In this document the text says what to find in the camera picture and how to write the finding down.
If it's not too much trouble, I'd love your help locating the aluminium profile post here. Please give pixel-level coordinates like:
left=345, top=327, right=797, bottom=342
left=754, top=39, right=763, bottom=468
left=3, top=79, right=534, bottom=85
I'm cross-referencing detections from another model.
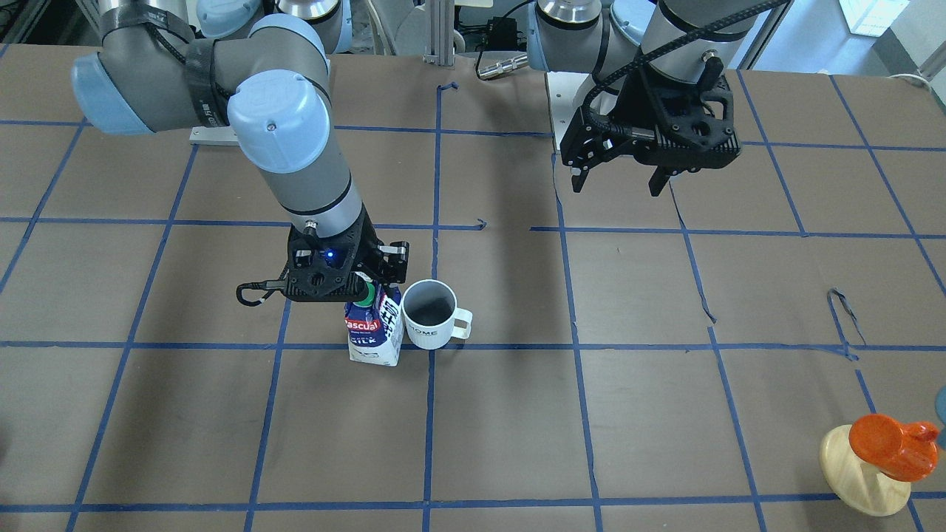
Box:
left=423, top=0, right=455, bottom=69

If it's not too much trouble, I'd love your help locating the black braided cable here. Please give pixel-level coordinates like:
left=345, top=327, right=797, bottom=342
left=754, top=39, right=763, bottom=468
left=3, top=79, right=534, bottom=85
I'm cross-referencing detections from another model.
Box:
left=588, top=0, right=790, bottom=137

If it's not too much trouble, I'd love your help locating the blue cup on tree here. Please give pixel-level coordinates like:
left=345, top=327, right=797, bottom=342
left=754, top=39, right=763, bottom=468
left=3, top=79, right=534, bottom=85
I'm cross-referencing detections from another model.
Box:
left=933, top=385, right=946, bottom=451

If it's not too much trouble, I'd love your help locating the blue white milk carton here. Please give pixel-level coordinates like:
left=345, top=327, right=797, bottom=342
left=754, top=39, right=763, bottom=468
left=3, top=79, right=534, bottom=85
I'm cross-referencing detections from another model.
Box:
left=344, top=283, right=404, bottom=366

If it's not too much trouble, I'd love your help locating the wooden mug tree stand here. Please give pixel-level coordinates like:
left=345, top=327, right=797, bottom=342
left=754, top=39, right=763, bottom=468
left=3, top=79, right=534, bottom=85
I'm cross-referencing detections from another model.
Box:
left=819, top=424, right=912, bottom=517

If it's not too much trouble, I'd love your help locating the orange cup on tree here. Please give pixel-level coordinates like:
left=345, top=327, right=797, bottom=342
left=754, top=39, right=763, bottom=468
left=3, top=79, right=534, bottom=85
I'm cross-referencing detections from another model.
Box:
left=848, top=414, right=940, bottom=482

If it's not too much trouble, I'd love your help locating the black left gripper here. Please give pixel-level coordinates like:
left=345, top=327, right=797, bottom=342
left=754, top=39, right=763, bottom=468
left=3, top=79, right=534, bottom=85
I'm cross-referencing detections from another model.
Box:
left=559, top=52, right=742, bottom=197

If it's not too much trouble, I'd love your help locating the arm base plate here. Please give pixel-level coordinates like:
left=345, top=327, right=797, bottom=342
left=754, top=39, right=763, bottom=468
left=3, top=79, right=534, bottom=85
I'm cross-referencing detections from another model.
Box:
left=189, top=126, right=239, bottom=147
left=546, top=72, right=595, bottom=156

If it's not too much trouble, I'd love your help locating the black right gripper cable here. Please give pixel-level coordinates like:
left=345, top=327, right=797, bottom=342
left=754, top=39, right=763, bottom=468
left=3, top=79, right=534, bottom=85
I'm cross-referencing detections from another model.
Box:
left=236, top=279, right=290, bottom=307

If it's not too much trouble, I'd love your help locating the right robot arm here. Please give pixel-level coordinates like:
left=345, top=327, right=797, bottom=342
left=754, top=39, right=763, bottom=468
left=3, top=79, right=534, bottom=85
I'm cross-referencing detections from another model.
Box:
left=71, top=1, right=409, bottom=307

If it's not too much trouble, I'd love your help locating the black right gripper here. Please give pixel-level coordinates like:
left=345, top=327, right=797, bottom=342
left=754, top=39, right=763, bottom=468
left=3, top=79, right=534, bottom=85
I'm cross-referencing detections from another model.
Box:
left=283, top=208, right=411, bottom=302

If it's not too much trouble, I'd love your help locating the white mug grey inside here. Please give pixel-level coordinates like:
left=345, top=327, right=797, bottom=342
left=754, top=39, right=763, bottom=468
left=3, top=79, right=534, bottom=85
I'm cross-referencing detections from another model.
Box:
left=401, top=279, right=473, bottom=350

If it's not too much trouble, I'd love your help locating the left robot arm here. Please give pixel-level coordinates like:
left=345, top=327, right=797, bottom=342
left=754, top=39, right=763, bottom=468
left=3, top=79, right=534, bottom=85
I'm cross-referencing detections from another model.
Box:
left=526, top=1, right=777, bottom=196

